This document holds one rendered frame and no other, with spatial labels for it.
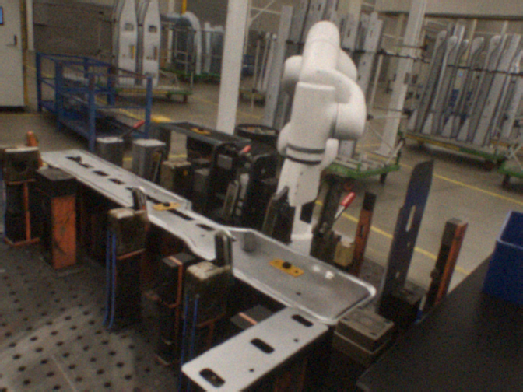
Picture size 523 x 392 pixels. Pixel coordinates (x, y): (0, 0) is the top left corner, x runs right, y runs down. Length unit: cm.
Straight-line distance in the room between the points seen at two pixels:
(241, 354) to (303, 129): 46
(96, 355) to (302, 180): 69
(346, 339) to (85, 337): 75
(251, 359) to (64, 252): 96
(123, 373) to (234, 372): 50
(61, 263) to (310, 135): 100
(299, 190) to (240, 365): 39
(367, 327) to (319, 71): 57
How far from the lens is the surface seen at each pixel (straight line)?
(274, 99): 617
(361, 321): 83
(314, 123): 93
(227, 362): 78
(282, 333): 86
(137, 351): 127
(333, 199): 113
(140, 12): 1071
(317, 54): 111
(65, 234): 158
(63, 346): 131
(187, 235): 119
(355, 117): 94
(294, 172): 95
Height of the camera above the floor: 149
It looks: 19 degrees down
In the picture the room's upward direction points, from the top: 8 degrees clockwise
